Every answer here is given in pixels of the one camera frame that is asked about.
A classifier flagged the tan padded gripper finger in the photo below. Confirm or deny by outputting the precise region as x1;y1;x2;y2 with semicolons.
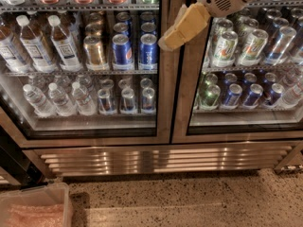
174;4;188;29
158;2;210;51

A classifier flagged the glass fridge door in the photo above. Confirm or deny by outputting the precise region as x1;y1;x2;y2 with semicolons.
1;0;182;149
173;0;303;143

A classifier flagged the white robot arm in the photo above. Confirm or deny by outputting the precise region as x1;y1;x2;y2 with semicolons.
158;0;254;51

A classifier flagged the water bottle right fridge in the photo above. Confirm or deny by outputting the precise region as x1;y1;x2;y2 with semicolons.
276;79;303;109

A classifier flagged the steel fridge bottom grille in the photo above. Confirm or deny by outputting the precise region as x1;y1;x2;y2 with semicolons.
24;140;302;178

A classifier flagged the white 7up can left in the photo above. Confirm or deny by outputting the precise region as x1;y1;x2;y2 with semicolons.
211;31;238;68

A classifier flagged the white 7up can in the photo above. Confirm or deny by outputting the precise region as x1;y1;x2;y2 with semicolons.
236;29;268;66
211;31;238;68

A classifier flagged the blue pepsi can front right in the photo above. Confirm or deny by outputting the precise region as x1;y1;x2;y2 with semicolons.
138;33;158;70

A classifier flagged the blue pepsi can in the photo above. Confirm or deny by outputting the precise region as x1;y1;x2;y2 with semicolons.
112;34;134;71
138;33;158;70

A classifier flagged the white 7up can right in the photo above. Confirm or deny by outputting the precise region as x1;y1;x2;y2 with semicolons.
236;29;268;66

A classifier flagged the blue pepsi can front left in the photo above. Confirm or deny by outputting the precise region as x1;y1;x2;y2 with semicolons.
112;34;134;71

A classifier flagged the green soda can front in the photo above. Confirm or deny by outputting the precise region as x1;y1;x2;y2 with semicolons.
199;84;221;110

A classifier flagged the silver blue can upper right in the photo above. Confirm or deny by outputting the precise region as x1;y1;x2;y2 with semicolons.
263;26;296;65

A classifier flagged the blue can lower left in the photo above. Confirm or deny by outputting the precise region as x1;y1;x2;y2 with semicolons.
221;83;242;109

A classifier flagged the blue can lower middle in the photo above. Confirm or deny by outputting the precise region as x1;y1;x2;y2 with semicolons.
242;83;263;108

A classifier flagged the gold soda can front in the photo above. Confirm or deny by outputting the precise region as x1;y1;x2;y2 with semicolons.
83;36;109;71

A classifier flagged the slim energy can right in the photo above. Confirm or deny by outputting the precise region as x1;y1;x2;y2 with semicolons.
141;87;155;114

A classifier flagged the slim energy can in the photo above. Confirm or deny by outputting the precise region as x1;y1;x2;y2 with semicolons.
141;87;155;114
98;88;116;115
120;87;137;114

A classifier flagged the blue can lower right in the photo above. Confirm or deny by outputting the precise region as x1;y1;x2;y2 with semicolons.
262;83;285;108

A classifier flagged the slim energy can middle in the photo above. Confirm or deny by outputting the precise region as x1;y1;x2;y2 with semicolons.
120;87;137;114

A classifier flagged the slim energy can left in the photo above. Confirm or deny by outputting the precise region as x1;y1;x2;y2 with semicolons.
98;88;116;115

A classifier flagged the brown tea bottle right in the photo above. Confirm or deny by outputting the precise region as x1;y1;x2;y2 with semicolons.
48;15;82;72

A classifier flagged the brown tea bottle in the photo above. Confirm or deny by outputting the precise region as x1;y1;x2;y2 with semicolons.
16;15;58;73
48;15;82;72
0;18;30;73

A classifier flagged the clear water bottle right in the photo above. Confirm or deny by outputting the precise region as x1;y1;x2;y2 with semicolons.
72;81;97;116

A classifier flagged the clear water bottle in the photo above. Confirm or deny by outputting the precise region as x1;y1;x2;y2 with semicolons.
23;84;56;117
72;81;97;116
48;82;77;116

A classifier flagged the brown tea bottle middle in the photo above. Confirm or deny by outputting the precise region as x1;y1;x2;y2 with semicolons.
16;15;58;73

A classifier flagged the clear water bottle middle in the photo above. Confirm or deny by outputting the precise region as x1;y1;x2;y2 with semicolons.
48;82;77;116

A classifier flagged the clear water bottle left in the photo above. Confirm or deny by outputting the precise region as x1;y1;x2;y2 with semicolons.
23;84;56;117

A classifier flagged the brown tea bottle left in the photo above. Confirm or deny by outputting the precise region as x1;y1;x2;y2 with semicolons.
0;18;30;73

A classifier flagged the clear plastic storage bin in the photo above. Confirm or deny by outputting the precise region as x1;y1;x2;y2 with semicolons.
0;183;73;227

